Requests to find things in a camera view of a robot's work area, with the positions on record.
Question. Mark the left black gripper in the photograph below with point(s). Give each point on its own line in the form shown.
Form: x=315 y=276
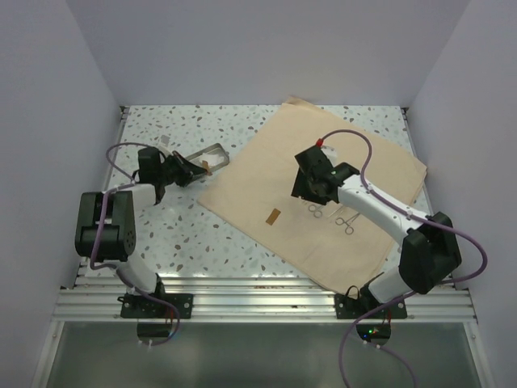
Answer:
x=187 y=169

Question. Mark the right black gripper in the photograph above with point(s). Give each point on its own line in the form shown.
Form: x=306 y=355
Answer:
x=300 y=189

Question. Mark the brown plaster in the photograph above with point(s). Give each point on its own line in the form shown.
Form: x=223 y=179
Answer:
x=207 y=167
x=273 y=217

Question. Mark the white gauze pad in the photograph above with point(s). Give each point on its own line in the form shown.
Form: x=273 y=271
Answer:
x=212 y=159

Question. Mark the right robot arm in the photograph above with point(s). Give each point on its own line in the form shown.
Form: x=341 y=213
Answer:
x=428 y=253

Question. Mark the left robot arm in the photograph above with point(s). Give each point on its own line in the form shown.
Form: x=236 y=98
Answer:
x=106 y=227

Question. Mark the metal tray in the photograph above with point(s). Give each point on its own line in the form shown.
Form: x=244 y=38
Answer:
x=216 y=148

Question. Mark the steel scissors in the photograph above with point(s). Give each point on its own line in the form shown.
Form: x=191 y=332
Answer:
x=316 y=210

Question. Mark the steel tweezers right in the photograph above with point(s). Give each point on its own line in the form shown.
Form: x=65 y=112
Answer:
x=342 y=211

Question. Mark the beige cloth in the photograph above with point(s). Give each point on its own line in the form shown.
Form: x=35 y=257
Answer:
x=333 y=245

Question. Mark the steel forceps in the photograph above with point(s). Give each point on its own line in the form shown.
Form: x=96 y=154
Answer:
x=347 y=223

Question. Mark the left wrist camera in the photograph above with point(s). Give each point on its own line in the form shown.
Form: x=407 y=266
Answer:
x=163 y=144

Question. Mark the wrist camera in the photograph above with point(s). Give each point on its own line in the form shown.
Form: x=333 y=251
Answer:
x=163 y=144
x=328 y=151

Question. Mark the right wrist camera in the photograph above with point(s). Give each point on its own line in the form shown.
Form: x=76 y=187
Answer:
x=328 y=151

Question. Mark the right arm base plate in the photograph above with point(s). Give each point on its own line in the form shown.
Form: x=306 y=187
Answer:
x=352 y=304

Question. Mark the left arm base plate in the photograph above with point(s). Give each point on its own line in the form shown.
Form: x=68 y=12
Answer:
x=159 y=304

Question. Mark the aluminium rail frame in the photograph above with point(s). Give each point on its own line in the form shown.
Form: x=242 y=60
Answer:
x=256 y=321

